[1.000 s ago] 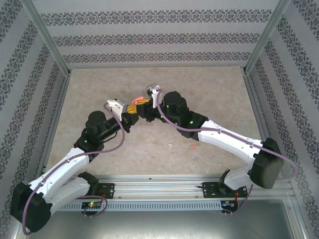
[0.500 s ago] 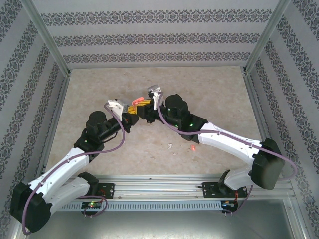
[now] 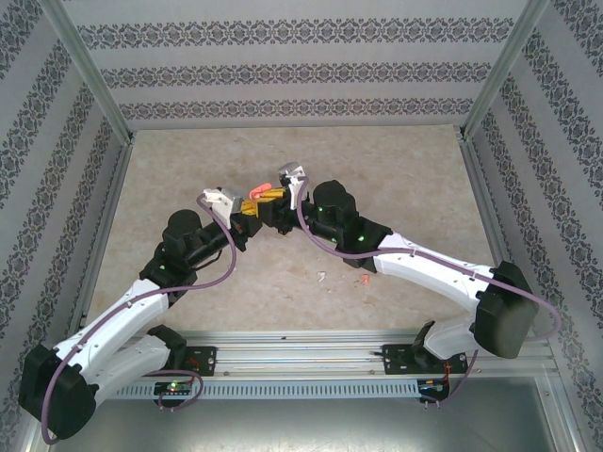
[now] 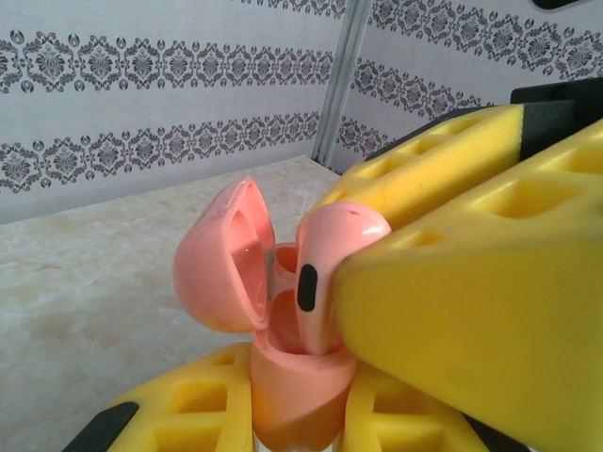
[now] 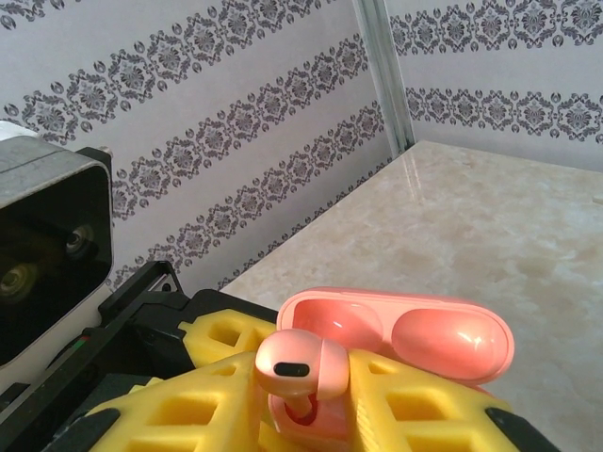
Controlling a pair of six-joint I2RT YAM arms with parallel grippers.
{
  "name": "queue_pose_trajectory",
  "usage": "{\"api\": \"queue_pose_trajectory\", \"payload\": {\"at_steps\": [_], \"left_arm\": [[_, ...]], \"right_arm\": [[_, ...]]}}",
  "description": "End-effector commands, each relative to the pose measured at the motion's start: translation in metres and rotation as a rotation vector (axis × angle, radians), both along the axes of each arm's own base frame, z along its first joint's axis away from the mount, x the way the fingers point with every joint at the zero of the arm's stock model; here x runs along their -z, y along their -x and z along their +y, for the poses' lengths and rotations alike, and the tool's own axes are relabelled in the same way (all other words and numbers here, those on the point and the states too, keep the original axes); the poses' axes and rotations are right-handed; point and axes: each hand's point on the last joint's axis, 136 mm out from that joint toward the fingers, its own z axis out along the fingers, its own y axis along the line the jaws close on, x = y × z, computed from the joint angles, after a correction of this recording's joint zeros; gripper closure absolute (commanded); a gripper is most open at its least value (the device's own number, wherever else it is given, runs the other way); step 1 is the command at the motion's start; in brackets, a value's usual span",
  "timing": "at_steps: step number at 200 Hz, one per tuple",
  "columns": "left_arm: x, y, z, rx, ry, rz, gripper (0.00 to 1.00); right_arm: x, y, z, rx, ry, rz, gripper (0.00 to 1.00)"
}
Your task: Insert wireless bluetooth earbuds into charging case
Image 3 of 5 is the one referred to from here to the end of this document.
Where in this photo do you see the aluminium mounting rail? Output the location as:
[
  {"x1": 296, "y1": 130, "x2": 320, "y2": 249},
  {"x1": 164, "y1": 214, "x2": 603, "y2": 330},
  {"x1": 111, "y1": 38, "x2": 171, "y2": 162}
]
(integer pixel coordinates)
[{"x1": 49, "y1": 329, "x2": 555, "y2": 378}]

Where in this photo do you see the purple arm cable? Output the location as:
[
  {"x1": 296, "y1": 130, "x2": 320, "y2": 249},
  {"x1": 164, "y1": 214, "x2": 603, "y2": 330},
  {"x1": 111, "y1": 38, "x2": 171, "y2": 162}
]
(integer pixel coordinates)
[
  {"x1": 41, "y1": 195, "x2": 238, "y2": 444},
  {"x1": 295, "y1": 181, "x2": 563, "y2": 410}
]

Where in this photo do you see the aluminium side rail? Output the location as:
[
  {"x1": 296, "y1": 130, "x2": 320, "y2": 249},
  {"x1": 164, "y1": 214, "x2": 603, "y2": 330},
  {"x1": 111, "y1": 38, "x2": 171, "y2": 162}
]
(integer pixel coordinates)
[
  {"x1": 460, "y1": 134, "x2": 519, "y2": 283},
  {"x1": 64, "y1": 134, "x2": 136, "y2": 344}
]

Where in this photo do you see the grey metal sheet panel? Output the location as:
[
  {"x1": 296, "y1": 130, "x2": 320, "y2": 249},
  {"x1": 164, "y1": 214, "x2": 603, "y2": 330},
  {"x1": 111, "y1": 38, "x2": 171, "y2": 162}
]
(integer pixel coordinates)
[{"x1": 27, "y1": 374, "x2": 580, "y2": 452}]

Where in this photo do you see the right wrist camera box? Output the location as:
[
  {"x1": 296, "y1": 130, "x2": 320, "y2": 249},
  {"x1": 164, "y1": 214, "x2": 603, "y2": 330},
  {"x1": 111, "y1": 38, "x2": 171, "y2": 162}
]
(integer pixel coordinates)
[{"x1": 276, "y1": 161, "x2": 311, "y2": 212}]

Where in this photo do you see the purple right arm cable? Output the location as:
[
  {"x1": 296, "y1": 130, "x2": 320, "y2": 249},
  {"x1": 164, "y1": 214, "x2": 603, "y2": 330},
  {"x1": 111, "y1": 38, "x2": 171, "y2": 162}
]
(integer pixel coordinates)
[{"x1": 295, "y1": 181, "x2": 563, "y2": 410}]

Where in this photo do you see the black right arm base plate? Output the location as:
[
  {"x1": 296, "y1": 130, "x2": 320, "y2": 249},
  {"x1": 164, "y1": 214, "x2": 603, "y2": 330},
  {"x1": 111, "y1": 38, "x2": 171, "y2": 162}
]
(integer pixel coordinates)
[{"x1": 382, "y1": 343, "x2": 470, "y2": 377}]

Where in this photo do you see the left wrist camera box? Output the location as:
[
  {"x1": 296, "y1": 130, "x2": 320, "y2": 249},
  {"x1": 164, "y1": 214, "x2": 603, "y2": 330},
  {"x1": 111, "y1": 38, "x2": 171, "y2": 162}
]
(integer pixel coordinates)
[{"x1": 201, "y1": 186, "x2": 245, "y2": 226}]

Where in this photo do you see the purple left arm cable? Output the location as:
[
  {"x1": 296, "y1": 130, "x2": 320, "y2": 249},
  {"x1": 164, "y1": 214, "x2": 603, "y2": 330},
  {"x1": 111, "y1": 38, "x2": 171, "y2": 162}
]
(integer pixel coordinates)
[{"x1": 41, "y1": 195, "x2": 238, "y2": 444}]

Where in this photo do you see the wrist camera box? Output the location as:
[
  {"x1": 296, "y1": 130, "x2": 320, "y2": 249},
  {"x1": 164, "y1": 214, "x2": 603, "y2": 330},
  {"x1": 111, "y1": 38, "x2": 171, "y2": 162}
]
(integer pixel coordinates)
[
  {"x1": 276, "y1": 161, "x2": 311, "y2": 212},
  {"x1": 201, "y1": 186, "x2": 245, "y2": 226}
]

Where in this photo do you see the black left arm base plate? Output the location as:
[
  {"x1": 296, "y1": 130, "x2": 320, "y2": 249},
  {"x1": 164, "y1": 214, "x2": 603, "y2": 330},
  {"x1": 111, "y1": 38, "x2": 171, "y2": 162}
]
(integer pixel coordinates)
[{"x1": 181, "y1": 346, "x2": 219, "y2": 378}]

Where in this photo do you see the aluminium frame post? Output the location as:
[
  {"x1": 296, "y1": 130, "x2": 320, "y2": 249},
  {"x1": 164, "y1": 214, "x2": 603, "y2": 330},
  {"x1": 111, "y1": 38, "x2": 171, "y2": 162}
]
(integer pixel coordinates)
[
  {"x1": 40, "y1": 0, "x2": 134, "y2": 142},
  {"x1": 461, "y1": 0, "x2": 551, "y2": 140}
]

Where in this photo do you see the slotted grey cable duct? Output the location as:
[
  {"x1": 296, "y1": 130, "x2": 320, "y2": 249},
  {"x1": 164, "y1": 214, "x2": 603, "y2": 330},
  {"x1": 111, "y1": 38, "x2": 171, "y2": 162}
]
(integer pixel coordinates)
[{"x1": 115, "y1": 379, "x2": 420, "y2": 400}]

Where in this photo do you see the left circuit board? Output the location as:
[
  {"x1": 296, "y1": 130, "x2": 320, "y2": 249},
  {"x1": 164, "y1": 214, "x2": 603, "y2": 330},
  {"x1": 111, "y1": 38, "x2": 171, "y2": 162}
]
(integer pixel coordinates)
[{"x1": 154, "y1": 381, "x2": 193, "y2": 396}]

